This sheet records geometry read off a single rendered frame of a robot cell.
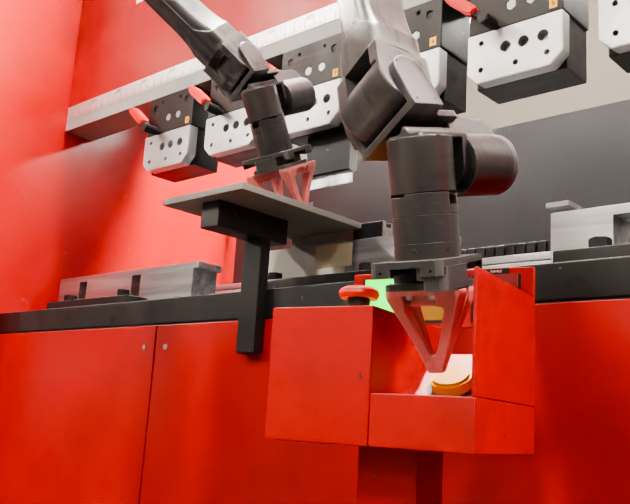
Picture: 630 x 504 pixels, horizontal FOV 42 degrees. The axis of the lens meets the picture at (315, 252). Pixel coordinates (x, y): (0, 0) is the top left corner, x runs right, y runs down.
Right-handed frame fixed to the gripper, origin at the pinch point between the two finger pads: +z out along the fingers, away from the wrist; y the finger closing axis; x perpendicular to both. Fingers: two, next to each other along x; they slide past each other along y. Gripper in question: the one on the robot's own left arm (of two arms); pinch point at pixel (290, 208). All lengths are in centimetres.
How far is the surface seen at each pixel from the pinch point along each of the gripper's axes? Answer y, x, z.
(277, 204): -6.2, 9.0, -1.9
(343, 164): -2.3, -12.9, -4.2
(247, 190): -7.8, 15.6, -5.3
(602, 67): 41, -240, -5
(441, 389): -50, 39, 14
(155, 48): 52, -26, -37
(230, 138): 23.5, -13.4, -13.6
